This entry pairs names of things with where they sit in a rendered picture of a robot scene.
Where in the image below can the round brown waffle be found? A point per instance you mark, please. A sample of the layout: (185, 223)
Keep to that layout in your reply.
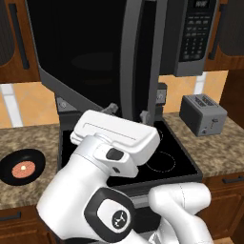
(23, 169)

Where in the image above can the brown base cupboard door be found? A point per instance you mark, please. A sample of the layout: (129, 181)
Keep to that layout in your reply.
(225, 213)

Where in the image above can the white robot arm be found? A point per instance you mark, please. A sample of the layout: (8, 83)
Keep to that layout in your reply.
(73, 190)

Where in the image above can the black microwave door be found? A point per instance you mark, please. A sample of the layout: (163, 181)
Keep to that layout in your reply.
(82, 47)

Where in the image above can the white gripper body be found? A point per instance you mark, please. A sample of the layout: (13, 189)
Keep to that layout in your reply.
(127, 135)

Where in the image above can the grey toaster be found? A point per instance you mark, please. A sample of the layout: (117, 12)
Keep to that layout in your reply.
(201, 116)

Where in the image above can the dark brown tall cupboard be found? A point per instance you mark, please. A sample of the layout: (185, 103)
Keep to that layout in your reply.
(233, 95)

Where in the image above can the black oven door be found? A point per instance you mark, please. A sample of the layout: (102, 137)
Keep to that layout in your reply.
(146, 219)

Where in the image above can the brown drawer front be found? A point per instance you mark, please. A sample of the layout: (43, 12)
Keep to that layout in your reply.
(19, 228)
(213, 182)

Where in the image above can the brown wall cupboard door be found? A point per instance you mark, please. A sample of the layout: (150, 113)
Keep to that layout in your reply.
(233, 31)
(12, 73)

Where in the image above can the grey microwave oven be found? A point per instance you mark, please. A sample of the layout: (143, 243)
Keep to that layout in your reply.
(193, 35)

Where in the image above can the grey hob knob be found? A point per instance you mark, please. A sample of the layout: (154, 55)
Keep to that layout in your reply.
(63, 104)
(161, 95)

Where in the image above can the black hob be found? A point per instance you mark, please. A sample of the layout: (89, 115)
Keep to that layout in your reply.
(181, 158)

